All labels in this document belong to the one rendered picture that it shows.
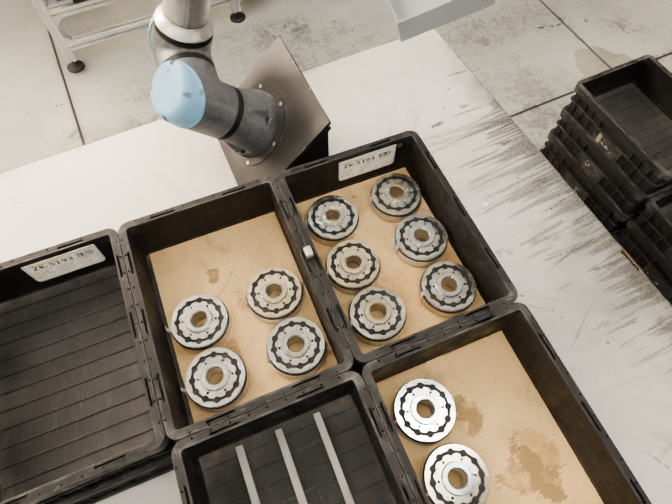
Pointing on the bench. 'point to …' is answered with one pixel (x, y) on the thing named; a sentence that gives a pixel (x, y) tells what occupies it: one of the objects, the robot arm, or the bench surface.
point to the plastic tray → (429, 14)
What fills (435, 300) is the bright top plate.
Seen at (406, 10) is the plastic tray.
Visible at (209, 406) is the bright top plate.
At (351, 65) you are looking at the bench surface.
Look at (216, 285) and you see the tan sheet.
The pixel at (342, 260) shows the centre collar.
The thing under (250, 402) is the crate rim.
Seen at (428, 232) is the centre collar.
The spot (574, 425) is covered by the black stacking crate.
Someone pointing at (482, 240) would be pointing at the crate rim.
